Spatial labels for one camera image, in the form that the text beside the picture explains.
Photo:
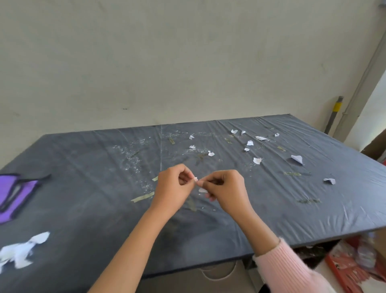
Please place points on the gathered paper scraps pile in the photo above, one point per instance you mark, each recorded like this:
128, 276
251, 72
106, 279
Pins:
21, 252

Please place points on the person's right hand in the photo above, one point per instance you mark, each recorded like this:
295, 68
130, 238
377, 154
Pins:
229, 193

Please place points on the purple cloth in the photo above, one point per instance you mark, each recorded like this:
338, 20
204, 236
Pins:
7, 181

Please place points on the grey wall pipe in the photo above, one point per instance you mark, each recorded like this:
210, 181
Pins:
359, 87

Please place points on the person's right forearm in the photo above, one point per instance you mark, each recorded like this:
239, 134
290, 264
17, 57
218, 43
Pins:
271, 250

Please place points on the person's left hand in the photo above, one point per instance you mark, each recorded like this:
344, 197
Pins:
169, 193

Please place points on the white paper scraps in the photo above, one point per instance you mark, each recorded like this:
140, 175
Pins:
297, 159

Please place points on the grey pole yellow band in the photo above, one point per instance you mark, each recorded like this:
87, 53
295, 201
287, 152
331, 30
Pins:
337, 107

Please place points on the dark grey covered table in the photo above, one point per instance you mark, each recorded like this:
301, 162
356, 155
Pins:
75, 211

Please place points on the black table leg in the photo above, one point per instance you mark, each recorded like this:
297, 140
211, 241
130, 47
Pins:
250, 263

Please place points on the person's left forearm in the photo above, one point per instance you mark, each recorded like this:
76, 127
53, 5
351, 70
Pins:
129, 253

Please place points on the brown cardboard box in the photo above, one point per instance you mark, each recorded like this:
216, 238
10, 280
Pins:
377, 148

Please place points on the clear plastic bottle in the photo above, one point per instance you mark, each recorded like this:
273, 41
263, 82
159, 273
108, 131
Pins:
366, 252

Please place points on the red and white package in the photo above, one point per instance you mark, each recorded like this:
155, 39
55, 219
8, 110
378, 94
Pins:
340, 262

